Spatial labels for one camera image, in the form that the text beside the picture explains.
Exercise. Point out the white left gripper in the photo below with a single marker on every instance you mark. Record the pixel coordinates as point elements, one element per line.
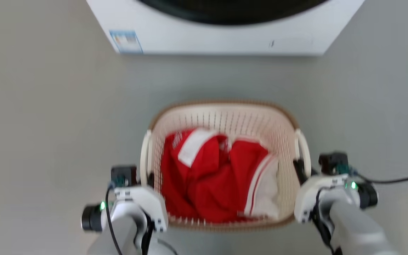
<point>147,203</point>

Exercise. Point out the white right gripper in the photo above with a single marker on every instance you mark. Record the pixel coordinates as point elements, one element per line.
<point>313,196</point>

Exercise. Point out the cream plastic laundry basket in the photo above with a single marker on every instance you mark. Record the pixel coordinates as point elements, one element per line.
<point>225,117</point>

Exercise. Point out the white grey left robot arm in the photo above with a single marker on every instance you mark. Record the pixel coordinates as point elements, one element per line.
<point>119,230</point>

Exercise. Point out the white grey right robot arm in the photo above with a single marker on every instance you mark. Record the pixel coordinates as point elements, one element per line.
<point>356,226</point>

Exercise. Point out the red and white garment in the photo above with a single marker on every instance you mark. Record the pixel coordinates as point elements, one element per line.
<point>211,177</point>

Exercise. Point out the blue energy label sticker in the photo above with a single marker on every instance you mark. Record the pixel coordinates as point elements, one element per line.
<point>126,41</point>

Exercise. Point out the white washing machine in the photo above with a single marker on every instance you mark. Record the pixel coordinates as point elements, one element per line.
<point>204,35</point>

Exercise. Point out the black round washer door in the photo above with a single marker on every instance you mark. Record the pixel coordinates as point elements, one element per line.
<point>232,12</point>

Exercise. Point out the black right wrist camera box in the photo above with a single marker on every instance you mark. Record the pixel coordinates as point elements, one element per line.
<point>333,163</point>

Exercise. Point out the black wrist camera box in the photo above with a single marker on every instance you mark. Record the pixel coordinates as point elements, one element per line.
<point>123,175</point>
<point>333,163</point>

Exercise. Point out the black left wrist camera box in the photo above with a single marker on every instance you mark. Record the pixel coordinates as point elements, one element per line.
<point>123,175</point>

